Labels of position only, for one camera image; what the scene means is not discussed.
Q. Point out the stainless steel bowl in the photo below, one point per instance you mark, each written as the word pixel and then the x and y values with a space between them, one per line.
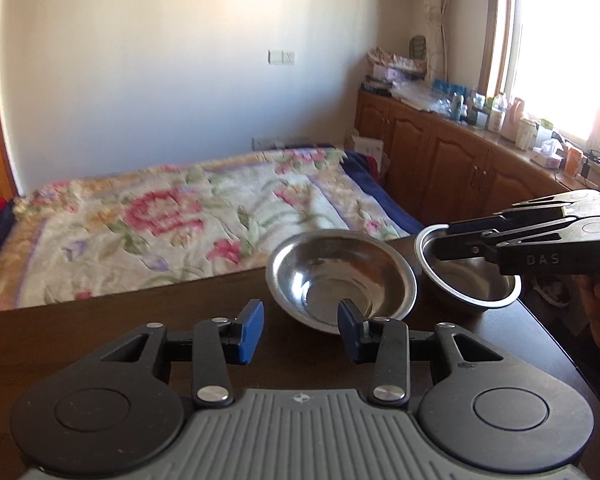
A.
pixel 470 287
pixel 330 270

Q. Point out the floral blanket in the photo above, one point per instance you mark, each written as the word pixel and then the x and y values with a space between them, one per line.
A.
pixel 180 220

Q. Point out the orange packet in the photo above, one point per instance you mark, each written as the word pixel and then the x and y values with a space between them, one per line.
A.
pixel 573 161

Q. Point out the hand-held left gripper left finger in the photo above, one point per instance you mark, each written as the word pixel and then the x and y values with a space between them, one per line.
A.
pixel 251 332

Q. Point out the clear plastic bag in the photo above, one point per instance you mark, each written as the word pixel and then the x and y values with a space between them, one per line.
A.
pixel 420 97

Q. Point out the white jar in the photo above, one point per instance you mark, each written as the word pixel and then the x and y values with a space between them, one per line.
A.
pixel 527 135

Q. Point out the white bottle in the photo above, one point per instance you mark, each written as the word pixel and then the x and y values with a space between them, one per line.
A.
pixel 496 117

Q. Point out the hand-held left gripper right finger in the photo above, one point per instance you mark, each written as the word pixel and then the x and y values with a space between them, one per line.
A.
pixel 351 332

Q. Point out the wooden cabinet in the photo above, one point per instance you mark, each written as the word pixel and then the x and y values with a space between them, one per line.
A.
pixel 455 160

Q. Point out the patterned beige curtain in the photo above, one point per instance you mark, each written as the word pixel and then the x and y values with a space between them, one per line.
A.
pixel 435 10

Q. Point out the white paper bag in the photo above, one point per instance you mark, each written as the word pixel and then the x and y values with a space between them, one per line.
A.
pixel 367 146

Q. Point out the blue boxes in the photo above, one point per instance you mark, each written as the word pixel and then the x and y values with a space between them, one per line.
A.
pixel 449 86

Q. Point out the wooden framed window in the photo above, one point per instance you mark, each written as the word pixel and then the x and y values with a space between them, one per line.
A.
pixel 555 60

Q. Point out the tissue box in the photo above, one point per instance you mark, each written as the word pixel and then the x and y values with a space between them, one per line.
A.
pixel 546 157

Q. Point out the white wall switch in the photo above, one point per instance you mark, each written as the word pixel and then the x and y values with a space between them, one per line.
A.
pixel 282 57

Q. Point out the floral cloth bundle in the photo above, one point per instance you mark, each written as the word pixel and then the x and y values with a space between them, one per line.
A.
pixel 395 57

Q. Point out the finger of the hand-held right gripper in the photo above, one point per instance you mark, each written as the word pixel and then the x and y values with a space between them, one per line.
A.
pixel 460 250
pixel 480 224

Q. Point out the woven hand fan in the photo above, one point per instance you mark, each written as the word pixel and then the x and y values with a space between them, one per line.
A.
pixel 418 47

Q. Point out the pink kettle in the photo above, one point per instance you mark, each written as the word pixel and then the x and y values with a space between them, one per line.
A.
pixel 512 120

